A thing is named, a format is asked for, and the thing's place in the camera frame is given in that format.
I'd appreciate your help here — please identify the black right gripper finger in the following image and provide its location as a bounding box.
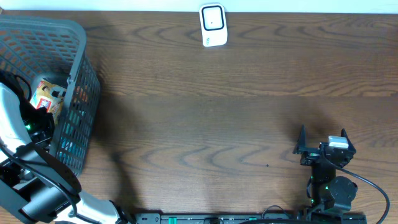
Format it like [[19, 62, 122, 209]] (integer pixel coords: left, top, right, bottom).
[[341, 128, 355, 152], [295, 125, 306, 152]]

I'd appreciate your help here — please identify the yellow snack chip bag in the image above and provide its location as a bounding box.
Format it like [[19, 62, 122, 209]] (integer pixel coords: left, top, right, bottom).
[[30, 79, 67, 125]]

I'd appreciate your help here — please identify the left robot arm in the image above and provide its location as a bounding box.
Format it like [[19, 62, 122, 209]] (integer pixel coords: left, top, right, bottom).
[[1, 71, 135, 223]]

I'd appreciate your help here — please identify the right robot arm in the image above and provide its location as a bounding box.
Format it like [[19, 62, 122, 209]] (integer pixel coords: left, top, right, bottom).
[[293, 126, 358, 222]]

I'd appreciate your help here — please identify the white barcode scanner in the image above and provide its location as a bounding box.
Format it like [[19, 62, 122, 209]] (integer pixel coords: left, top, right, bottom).
[[199, 3, 228, 47]]

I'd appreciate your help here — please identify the grey plastic shopping basket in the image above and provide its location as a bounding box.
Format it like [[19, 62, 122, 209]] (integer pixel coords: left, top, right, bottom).
[[1, 15, 101, 175]]

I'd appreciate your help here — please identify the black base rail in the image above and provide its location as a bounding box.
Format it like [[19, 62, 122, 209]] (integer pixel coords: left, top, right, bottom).
[[133, 212, 367, 224]]

